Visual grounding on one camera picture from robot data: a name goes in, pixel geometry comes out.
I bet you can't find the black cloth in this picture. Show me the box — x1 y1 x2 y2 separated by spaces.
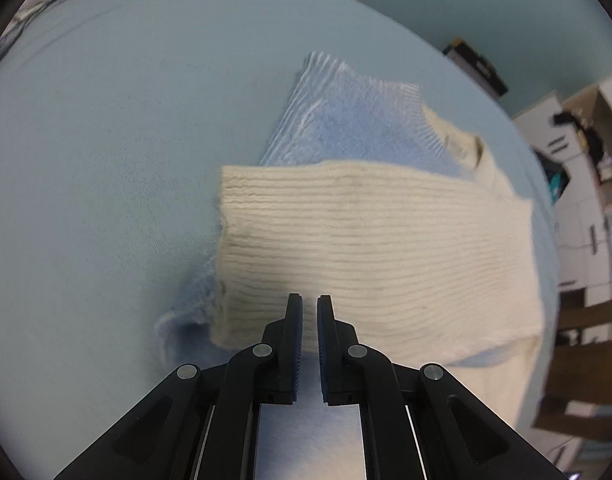
551 110 608 167

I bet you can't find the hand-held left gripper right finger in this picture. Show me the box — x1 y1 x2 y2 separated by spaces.
317 295 569 480

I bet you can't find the brown wooden chair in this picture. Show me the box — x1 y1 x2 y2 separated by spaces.
531 300 612 444

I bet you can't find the black and grey box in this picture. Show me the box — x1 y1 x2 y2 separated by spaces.
442 36 510 99

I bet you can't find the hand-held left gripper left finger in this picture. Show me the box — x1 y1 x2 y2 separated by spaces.
53 292 304 480

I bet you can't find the cream and blue knit sweater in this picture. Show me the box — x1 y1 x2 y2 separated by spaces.
153 51 544 423

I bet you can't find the low white cabinet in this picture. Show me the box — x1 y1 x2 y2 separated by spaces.
511 91 612 292

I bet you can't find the grey clothes pile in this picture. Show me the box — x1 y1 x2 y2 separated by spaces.
0 0 47 47

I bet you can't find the bed with blue sheet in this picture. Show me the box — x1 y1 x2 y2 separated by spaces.
0 0 562 480

